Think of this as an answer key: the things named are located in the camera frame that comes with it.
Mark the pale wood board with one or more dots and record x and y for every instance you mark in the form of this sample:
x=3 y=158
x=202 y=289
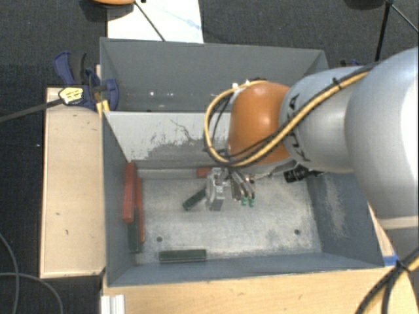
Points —
x=72 y=188

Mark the black cylinder on white bracket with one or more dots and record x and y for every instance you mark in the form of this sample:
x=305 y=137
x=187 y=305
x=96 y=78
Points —
x=296 y=174

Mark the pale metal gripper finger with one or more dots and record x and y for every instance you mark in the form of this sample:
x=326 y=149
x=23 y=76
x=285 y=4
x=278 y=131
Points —
x=217 y=205
x=208 y=200

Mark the dark green flat block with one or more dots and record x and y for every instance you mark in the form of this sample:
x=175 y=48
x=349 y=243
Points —
x=193 y=200
x=134 y=234
x=182 y=255

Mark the red-brown flat block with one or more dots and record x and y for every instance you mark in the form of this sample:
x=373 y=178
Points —
x=202 y=172
x=140 y=214
x=129 y=191

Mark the grey metal bin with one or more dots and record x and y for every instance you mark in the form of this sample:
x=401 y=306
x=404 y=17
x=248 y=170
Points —
x=229 y=234

